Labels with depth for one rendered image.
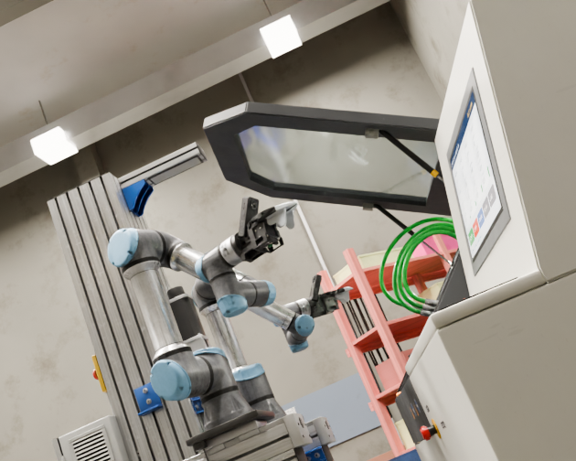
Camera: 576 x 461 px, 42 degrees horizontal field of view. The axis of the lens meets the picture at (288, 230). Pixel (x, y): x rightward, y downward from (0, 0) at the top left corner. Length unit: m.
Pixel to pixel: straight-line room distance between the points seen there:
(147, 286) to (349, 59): 9.25
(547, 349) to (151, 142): 10.37
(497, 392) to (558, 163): 0.45
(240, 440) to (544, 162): 1.19
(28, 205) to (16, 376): 2.54
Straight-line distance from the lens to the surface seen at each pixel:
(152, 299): 2.25
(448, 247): 7.43
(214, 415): 2.25
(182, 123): 11.49
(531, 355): 1.43
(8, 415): 11.63
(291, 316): 2.88
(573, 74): 1.63
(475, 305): 1.43
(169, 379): 2.17
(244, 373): 2.76
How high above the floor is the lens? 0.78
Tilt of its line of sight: 18 degrees up
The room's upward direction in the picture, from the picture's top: 23 degrees counter-clockwise
